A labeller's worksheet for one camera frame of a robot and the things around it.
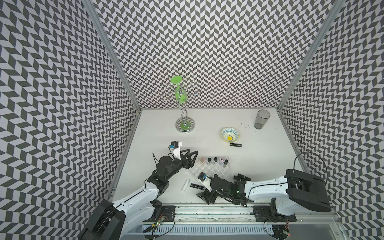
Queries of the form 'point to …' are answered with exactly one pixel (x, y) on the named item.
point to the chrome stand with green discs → (182, 89)
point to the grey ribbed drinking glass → (262, 116)
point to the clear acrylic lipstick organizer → (212, 166)
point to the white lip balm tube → (187, 181)
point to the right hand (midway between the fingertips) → (202, 191)
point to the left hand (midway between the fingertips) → (194, 152)
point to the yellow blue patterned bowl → (230, 134)
